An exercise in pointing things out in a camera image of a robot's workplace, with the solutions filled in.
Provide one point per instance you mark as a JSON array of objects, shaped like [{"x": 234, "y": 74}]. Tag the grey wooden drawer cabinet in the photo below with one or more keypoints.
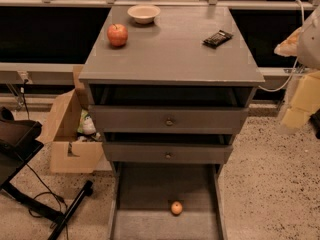
[{"x": 170, "y": 52}]

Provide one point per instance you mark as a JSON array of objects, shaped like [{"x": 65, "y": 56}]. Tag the grey top drawer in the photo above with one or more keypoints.
[{"x": 168, "y": 109}]

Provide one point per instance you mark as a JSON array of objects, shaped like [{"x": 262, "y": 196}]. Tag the white green plush toy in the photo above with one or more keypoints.
[{"x": 86, "y": 125}]

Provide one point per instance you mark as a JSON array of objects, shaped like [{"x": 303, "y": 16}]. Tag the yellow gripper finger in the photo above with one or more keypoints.
[
  {"x": 302, "y": 100},
  {"x": 288, "y": 47}
]

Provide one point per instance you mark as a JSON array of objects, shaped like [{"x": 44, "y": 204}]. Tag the red apple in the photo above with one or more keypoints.
[{"x": 117, "y": 35}]

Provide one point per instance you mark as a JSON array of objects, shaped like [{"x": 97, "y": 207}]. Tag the cardboard box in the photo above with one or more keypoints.
[{"x": 68, "y": 154}]

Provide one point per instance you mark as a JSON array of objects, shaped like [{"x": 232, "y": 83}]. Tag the black snack packet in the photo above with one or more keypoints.
[{"x": 217, "y": 39}]

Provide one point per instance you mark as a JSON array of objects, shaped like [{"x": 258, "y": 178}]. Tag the black stand with legs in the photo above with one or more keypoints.
[{"x": 18, "y": 145}]

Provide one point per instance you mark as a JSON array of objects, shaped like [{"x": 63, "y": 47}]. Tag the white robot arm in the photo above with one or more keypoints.
[{"x": 308, "y": 49}]

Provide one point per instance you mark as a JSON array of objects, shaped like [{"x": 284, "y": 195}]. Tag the metal railing frame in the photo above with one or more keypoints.
[{"x": 41, "y": 40}]

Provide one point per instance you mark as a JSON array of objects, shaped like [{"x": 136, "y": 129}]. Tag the grey middle drawer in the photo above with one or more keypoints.
[{"x": 167, "y": 148}]

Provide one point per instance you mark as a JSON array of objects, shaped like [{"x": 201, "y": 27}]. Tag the grey bottom drawer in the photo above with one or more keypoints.
[{"x": 143, "y": 196}]

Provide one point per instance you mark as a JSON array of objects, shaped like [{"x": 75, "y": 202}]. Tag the beige bowl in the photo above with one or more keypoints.
[{"x": 144, "y": 14}]

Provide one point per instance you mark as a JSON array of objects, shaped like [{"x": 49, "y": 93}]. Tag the grey drawer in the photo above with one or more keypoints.
[
  {"x": 143, "y": 196},
  {"x": 167, "y": 148},
  {"x": 168, "y": 109}
]

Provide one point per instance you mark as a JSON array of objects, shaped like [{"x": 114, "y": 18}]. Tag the small orange fruit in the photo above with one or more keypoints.
[{"x": 176, "y": 208}]

